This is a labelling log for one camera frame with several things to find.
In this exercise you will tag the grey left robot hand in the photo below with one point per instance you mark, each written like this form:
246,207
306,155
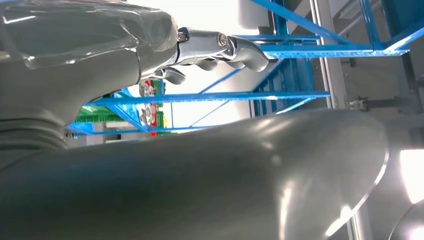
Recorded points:
198,185

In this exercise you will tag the blue metal shelf rack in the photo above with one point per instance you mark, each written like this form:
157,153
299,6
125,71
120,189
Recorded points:
215,96

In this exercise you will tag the green plastic crate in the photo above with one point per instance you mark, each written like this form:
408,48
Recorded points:
96,116

